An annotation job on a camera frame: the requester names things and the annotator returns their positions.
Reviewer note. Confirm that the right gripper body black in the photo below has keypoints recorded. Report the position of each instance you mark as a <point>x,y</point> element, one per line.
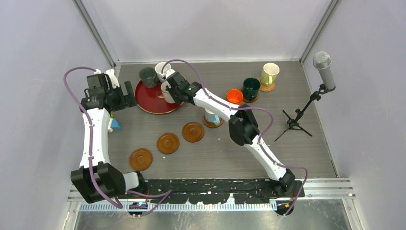
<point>175,94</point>

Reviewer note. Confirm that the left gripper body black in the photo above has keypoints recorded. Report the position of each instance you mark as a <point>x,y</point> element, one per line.
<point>118,98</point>

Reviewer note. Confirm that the silver white mug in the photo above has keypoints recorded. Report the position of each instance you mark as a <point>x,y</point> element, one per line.
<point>167,96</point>

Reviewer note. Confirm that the red round tray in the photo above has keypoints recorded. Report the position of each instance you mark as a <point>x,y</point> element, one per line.
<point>152,100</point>

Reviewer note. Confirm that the light blue mug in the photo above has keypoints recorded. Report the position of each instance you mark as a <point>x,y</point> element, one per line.
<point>211,117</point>

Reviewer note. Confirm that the wooden coaster three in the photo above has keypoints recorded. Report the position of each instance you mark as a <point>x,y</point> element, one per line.
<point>193,132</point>

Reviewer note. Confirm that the wooden coaster two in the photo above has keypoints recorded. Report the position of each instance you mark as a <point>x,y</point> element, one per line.
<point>210,124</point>

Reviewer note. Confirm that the wooden coaster four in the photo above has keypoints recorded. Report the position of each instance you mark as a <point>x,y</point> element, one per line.
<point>168,143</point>

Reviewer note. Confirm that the orange black mug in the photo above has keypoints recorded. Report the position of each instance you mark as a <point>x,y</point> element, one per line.
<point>234,96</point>

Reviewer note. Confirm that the wooden coaster five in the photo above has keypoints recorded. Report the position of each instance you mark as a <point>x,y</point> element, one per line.
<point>140,159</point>

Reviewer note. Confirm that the dark green mug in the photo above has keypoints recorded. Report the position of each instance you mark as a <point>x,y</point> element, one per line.
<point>251,85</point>

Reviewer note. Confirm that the wooden coaster six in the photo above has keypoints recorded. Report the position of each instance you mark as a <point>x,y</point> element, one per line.
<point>250,97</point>

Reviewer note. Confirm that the yellow cream mug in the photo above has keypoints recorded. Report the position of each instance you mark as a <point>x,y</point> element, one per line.
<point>269,73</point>

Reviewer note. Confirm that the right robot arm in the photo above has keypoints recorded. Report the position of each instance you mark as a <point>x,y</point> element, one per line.
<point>243,127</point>

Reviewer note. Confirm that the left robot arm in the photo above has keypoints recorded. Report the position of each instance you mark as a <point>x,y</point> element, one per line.
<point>96,179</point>

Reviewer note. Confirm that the woven rattan coaster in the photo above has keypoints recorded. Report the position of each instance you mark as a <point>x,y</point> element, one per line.
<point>266,88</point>

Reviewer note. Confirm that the colourful toy blocks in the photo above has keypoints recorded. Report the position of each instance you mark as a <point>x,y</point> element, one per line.
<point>113,124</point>

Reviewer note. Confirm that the silver microphone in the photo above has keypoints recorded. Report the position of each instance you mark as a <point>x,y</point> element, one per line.
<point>322,62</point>

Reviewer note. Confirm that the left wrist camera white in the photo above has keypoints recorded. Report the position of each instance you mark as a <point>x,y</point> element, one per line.
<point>113,78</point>

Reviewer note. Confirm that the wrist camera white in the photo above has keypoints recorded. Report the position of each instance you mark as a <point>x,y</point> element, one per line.
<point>169,73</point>
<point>113,78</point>

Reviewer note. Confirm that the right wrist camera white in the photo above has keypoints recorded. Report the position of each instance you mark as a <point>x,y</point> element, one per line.
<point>169,73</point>

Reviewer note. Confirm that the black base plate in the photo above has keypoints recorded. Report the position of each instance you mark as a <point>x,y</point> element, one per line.
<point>218,191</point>

